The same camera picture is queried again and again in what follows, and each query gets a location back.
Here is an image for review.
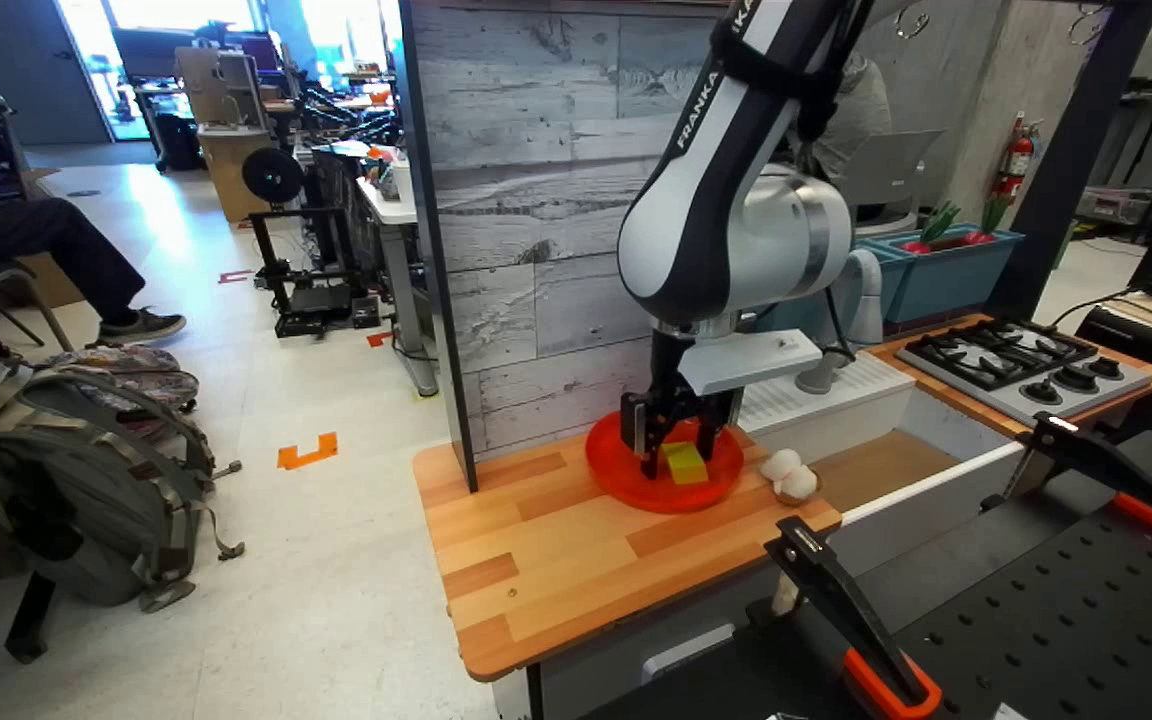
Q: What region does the red fire extinguisher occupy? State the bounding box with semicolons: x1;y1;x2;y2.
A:
994;111;1044;204

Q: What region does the black 3d printer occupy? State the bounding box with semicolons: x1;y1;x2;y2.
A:
240;147;383;340

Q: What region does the toy kitchen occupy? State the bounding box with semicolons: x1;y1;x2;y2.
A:
396;0;1152;720

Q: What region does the black cable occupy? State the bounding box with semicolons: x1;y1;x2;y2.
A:
1049;284;1152;333

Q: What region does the toy stove burner grate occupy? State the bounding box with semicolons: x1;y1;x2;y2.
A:
906;319;1099;392

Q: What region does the patterned bag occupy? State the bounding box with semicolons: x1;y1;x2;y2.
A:
34;344;201;413

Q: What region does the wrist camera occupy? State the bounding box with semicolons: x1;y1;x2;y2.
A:
678;332;824;397

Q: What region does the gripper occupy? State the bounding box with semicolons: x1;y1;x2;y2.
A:
620;328;740;480

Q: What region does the orange plate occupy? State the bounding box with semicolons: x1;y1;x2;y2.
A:
584;408;746;516

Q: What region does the grey door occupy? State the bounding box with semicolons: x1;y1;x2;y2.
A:
0;0;114;147

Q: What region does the yellow block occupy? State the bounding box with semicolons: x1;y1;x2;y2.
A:
661;442;710;487

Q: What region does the grey backpack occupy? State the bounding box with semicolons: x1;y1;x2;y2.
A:
0;360;247;615

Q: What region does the grey laptop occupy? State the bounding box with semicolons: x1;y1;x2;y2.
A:
839;129;946;210

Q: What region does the white sink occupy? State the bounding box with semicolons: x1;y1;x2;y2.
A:
808;385;1029;579

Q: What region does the white desk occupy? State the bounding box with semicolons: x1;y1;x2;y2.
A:
354;172;440;398

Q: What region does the person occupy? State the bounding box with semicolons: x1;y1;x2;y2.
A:
0;128;188;367
804;52;894;183

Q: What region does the blue planter with toy vegetables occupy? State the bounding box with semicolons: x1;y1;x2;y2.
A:
854;200;1027;327

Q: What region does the black clamp with orange handle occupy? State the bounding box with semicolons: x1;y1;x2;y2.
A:
980;411;1152;540
763;515;944;720

